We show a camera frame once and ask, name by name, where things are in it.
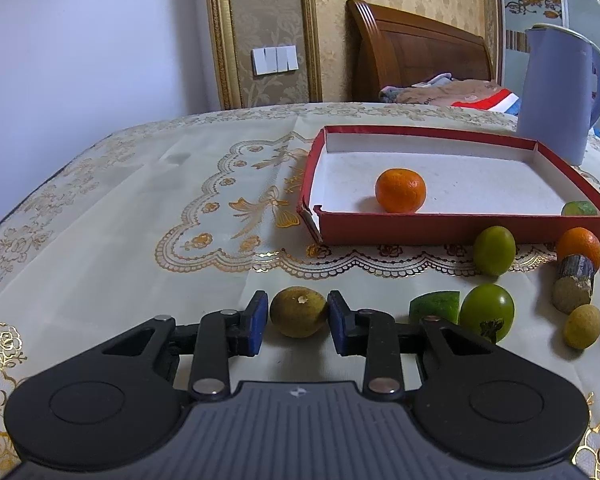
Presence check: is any green lime wedge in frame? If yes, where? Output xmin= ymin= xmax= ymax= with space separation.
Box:
xmin=408 ymin=290 xmax=460 ymax=324

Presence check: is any green tomato with stem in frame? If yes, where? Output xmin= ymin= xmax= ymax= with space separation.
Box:
xmin=457 ymin=284 xmax=515 ymax=344

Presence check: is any orange mandarin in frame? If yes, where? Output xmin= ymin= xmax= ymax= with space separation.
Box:
xmin=555 ymin=226 xmax=600 ymax=271
xmin=375 ymin=168 xmax=427 ymax=214

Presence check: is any green round tomato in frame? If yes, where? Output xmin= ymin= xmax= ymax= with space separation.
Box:
xmin=472 ymin=226 xmax=517 ymax=276

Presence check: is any dark sugarcane piece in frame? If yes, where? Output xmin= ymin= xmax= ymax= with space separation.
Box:
xmin=552 ymin=255 xmax=595 ymax=314

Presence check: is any yellow longan fruit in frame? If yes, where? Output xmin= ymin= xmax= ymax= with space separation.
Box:
xmin=562 ymin=304 xmax=600 ymax=350

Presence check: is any green cucumber chunk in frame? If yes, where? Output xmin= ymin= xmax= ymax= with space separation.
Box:
xmin=562 ymin=200 xmax=600 ymax=216

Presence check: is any red cardboard tray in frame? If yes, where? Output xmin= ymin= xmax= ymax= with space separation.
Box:
xmin=297 ymin=125 xmax=600 ymax=246

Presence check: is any striped bedding pile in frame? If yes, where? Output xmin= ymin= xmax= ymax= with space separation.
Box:
xmin=378 ymin=73 xmax=520 ymax=116

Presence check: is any wooden bed headboard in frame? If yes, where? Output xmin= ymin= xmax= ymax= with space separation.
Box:
xmin=347 ymin=0 xmax=495 ymax=102

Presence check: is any lavender electric kettle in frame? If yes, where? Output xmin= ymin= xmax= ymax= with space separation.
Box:
xmin=517 ymin=24 xmax=600 ymax=166

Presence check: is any white wall switch panel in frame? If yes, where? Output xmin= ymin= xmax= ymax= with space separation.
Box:
xmin=251 ymin=44 xmax=299 ymax=76

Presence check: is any gold ornate wall frame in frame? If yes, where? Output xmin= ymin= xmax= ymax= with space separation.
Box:
xmin=207 ymin=0 xmax=323 ymax=110

